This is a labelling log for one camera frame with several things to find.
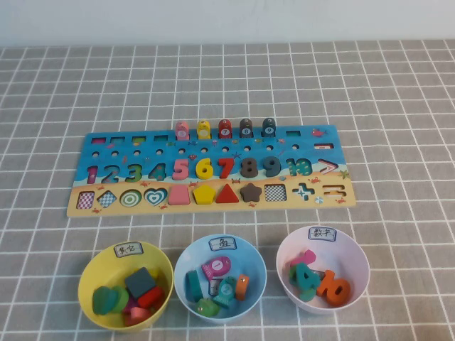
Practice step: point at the pink fish piece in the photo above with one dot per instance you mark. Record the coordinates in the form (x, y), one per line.
(182, 130)

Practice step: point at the red fish piece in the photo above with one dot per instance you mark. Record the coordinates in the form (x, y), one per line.
(224, 129)

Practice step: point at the brown fish piece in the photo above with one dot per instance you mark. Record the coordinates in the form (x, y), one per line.
(246, 129)

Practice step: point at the yellow fish piece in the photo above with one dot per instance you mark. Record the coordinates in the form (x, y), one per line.
(203, 130)

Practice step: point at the dark teal fish piece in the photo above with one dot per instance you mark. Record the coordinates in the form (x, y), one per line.
(269, 128)

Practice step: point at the light blue plastic bowl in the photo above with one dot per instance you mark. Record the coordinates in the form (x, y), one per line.
(249, 255)

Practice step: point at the magenta fish piece number one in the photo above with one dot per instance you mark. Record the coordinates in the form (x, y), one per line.
(217, 266)

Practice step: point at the grey fish piece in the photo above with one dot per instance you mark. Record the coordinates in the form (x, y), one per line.
(214, 286)

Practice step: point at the blue wooden number puzzle board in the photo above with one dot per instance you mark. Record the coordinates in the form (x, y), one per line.
(341, 202)

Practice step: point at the orange fish piece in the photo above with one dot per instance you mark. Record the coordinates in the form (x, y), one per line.
(241, 287)

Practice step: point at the teal fish piece on edge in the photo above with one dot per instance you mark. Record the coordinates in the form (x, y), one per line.
(193, 286)

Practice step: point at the teal fish piece number two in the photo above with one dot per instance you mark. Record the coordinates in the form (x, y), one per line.
(225, 292)

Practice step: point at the green fish piece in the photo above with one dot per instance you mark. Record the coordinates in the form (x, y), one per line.
(207, 307)

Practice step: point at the grey number piece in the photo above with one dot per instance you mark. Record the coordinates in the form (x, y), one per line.
(321, 274)

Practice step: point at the pink plastic bowl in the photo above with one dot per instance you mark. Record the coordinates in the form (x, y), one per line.
(341, 252)

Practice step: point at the yellow plastic bowl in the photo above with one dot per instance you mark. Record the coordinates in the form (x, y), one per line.
(103, 263)

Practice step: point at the red number seven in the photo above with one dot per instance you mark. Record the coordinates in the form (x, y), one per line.
(224, 172)

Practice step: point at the brown number eight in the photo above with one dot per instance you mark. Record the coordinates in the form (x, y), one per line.
(249, 167)

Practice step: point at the red triangle block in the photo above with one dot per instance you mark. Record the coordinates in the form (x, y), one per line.
(227, 196)

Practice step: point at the yellow number six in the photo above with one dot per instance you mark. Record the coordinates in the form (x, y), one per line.
(202, 163)

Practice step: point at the brown star block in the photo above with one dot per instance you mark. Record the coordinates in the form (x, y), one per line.
(251, 192)

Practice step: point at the yellow pentagon block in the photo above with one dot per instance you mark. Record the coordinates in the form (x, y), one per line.
(204, 194)

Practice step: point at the pink number five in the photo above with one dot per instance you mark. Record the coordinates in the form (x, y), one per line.
(181, 164)

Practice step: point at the dark teal number nine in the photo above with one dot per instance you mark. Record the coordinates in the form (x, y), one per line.
(275, 163)

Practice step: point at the pink trapezoid block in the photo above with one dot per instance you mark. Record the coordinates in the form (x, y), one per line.
(178, 196)

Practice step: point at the small yellow shape block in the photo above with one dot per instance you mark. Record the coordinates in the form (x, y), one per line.
(154, 274)

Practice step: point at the teal number four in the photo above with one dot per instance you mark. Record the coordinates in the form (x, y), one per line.
(305, 275)

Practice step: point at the dark grey square block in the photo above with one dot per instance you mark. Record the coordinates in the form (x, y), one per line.
(140, 282)

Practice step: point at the red shape block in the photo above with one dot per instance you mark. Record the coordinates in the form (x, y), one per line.
(151, 297)

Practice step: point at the purple shape block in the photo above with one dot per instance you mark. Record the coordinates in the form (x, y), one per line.
(130, 304)

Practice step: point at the green round block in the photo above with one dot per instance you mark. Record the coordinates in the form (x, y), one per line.
(122, 298)

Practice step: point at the pink shape block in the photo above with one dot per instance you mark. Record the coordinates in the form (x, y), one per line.
(136, 315)

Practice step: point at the grey white-grid tablecloth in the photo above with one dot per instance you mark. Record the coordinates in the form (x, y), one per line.
(391, 106)

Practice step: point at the green heart block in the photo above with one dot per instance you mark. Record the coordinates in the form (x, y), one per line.
(104, 301)

